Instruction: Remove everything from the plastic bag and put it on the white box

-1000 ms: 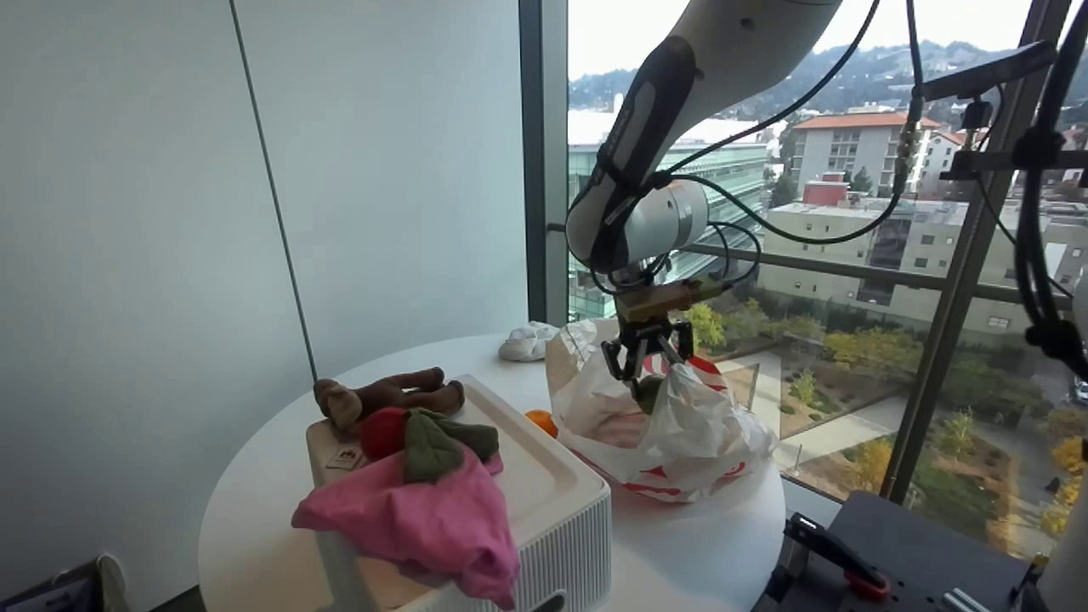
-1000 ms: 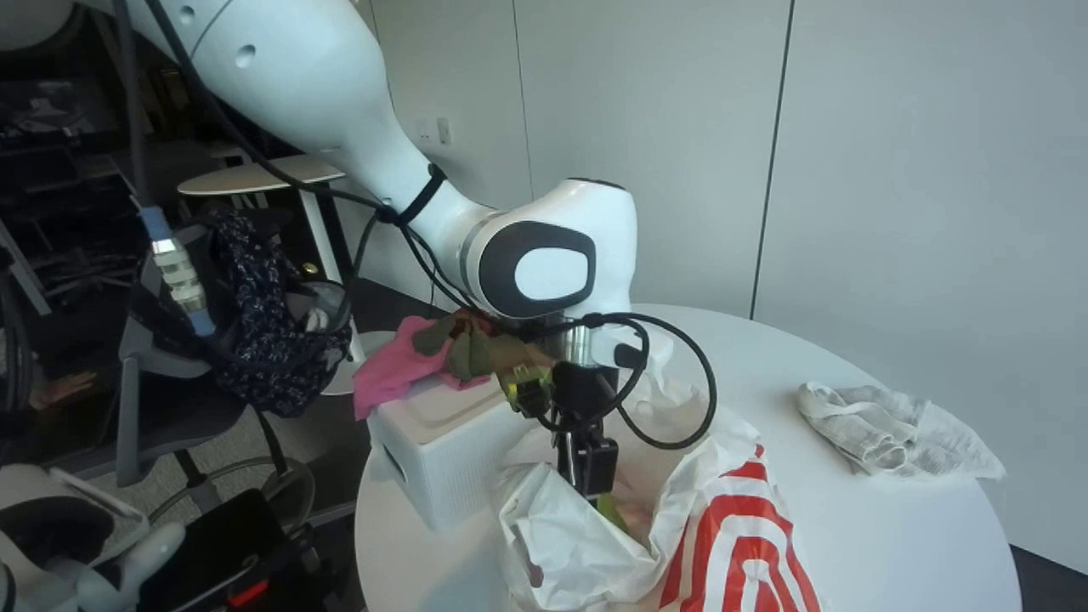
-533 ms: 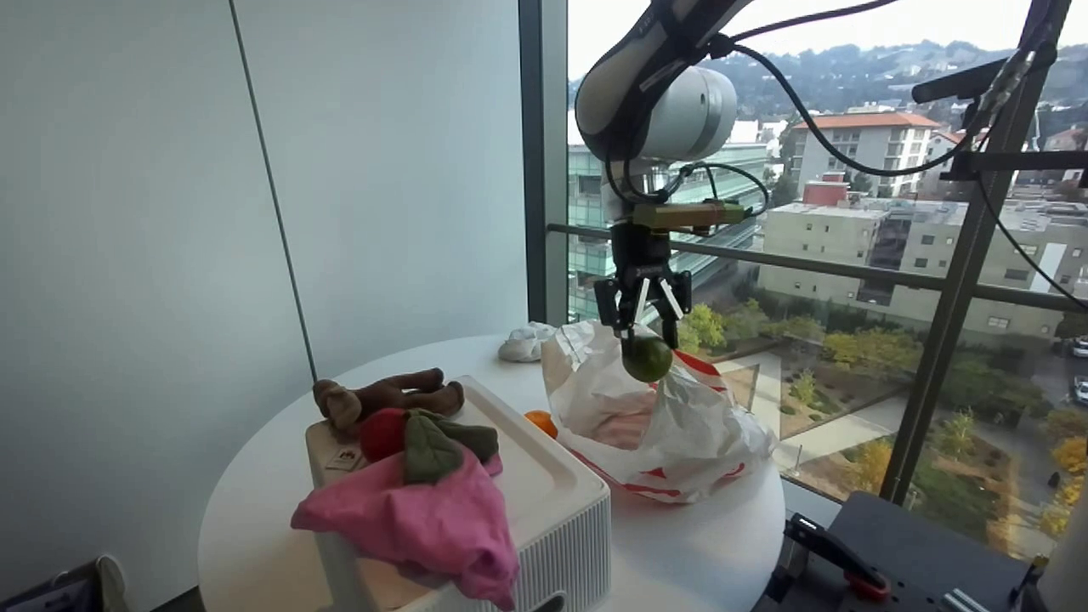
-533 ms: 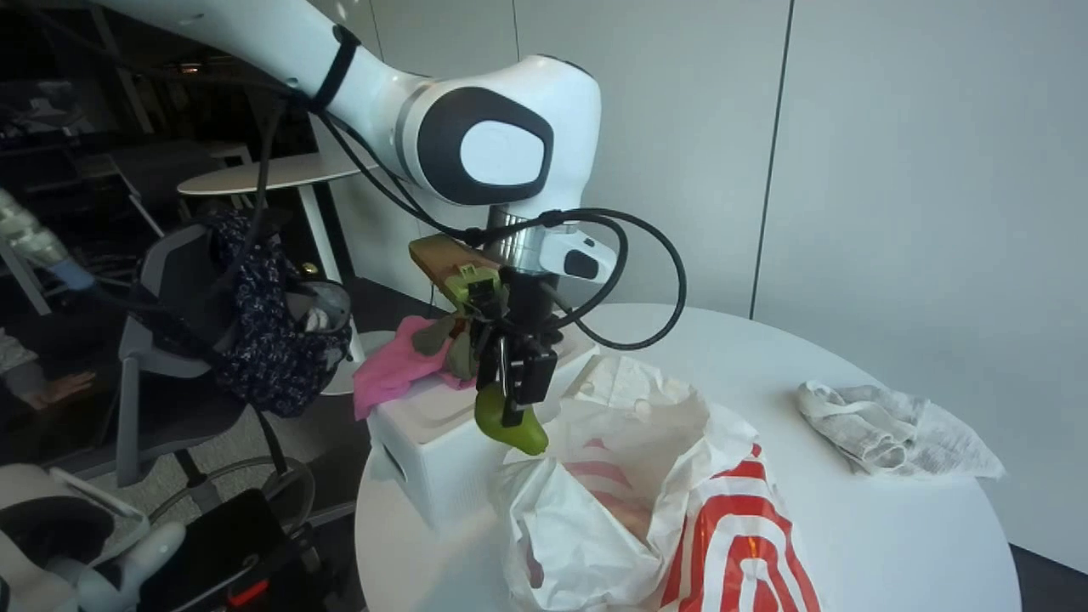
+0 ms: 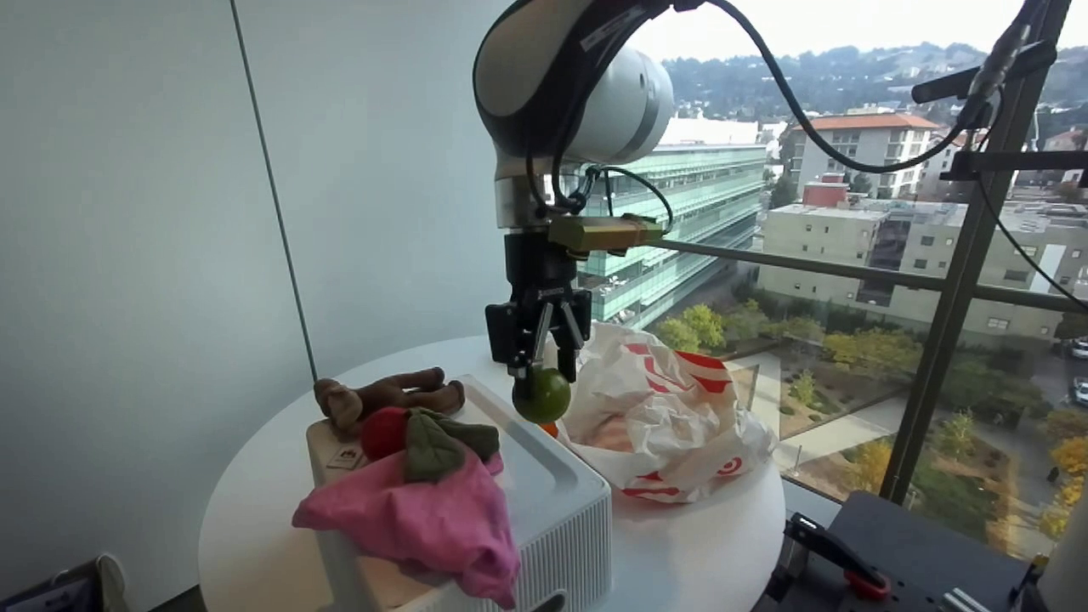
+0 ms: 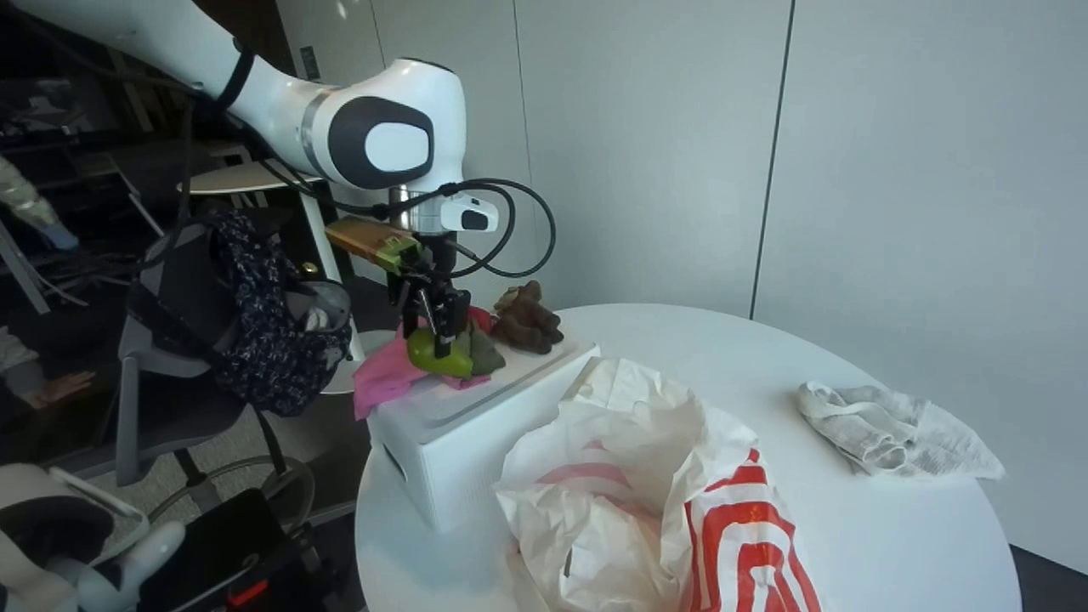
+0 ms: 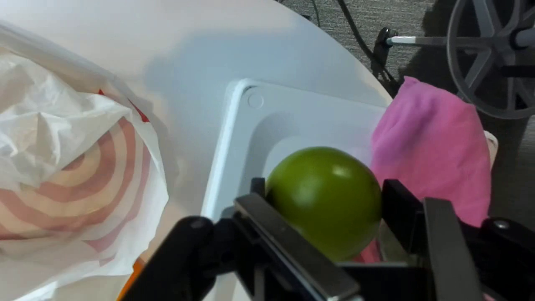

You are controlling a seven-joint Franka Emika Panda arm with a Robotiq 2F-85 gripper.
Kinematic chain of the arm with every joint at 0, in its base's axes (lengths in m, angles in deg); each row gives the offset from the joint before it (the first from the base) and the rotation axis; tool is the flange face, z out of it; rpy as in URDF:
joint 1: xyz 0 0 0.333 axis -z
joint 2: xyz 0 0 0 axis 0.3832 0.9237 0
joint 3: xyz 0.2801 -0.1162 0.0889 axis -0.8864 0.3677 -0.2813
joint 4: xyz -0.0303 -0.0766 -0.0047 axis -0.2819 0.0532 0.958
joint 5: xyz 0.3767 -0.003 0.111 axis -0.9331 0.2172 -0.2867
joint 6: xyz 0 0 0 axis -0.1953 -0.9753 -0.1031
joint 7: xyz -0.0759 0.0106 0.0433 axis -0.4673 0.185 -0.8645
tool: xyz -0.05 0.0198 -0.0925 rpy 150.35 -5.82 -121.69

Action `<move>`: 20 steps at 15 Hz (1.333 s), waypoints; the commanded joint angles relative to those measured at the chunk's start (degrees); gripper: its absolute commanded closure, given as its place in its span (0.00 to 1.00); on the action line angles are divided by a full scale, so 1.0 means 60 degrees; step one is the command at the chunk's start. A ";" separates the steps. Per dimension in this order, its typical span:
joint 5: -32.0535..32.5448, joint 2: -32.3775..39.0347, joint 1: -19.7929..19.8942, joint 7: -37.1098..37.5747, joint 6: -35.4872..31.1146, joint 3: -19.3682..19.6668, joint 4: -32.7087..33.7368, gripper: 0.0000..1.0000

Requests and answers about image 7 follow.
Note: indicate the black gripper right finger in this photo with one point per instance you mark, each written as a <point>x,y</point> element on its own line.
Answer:
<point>439,251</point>

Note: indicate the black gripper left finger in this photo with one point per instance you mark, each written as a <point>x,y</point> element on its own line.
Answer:
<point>301,251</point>

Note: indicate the green ball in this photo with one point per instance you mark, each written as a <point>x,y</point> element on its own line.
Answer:
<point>326,200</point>

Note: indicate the pink cloth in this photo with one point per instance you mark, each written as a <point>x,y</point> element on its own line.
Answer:
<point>434,150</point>

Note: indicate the white red striped plastic bag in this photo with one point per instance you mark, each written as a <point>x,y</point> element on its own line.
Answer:
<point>72,160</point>

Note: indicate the white plastic box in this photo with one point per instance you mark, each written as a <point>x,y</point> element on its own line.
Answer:
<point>250,127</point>

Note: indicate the grey office chair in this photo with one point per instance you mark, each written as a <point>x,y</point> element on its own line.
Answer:
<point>490,60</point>

